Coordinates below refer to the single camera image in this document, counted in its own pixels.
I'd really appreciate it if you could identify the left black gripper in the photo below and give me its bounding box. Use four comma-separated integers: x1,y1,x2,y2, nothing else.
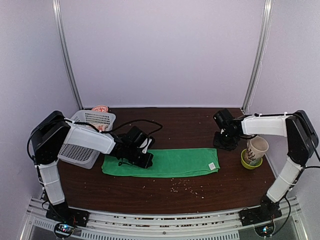
125,146,154,169

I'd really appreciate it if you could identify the white perforated plastic basket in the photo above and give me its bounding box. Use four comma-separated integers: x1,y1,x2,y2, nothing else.
57,110,116,169

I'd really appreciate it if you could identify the left aluminium frame post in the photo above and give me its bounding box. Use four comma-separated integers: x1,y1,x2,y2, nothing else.
52,0,84,110

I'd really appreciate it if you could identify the right aluminium frame post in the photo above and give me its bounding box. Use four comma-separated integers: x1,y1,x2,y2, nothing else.
241,0,274,113

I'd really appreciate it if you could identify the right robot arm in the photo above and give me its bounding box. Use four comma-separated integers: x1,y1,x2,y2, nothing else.
236,107,320,211

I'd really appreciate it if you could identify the green microfiber towel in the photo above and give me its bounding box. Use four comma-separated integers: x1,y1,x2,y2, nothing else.
101,148,220,178

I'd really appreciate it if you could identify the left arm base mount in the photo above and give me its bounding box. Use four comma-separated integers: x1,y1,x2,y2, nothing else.
45,201,90,240

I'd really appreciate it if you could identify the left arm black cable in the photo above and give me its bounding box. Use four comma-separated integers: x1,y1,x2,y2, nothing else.
26,119,164,163

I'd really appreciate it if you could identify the green bowl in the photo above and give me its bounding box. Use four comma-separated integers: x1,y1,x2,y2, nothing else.
241,149,263,170

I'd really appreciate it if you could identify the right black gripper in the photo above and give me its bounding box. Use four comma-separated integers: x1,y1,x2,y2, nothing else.
213,130,238,151

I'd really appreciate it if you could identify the white coral pattern mug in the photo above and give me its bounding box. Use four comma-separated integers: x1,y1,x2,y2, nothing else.
244,136,269,163

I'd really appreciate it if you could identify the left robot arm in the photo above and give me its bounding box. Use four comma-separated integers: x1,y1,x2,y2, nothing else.
30,110,155,222

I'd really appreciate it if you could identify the aluminium frame post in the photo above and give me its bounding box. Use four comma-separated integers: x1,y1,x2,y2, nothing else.
52,0,84,110
241,0,274,113

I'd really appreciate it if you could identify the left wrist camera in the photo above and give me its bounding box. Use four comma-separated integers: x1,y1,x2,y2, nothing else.
126,126,155,154

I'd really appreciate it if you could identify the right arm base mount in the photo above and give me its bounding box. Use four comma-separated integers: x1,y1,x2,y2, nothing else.
239,196,282,238

